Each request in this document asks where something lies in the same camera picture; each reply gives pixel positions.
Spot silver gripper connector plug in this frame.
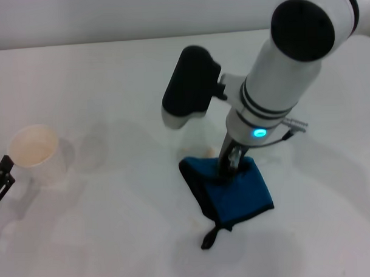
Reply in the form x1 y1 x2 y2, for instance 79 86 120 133
228 145 244 168

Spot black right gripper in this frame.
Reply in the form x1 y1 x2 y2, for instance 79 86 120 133
216 135 252 183

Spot blue rag with black edging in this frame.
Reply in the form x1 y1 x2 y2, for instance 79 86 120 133
177 153 277 251

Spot grey right wrist cable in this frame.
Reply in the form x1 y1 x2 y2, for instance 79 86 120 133
256 117 310 149

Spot white paper cup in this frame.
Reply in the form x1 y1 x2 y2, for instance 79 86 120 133
6 123 68 191

